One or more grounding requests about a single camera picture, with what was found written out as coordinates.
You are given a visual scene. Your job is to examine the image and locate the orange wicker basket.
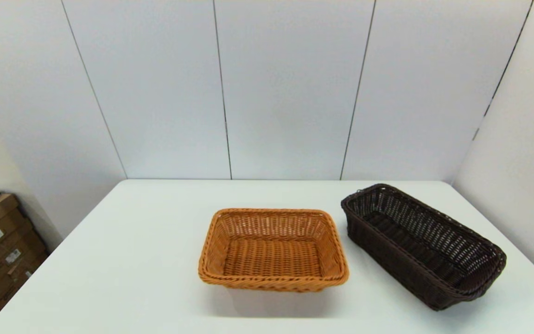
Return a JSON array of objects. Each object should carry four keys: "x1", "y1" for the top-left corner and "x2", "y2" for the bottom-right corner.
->
[{"x1": 197, "y1": 208, "x2": 350, "y2": 293}]

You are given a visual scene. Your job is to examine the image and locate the dark brown wicker basket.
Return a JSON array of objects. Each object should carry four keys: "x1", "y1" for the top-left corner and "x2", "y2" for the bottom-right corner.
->
[{"x1": 340, "y1": 183, "x2": 507, "y2": 311}]

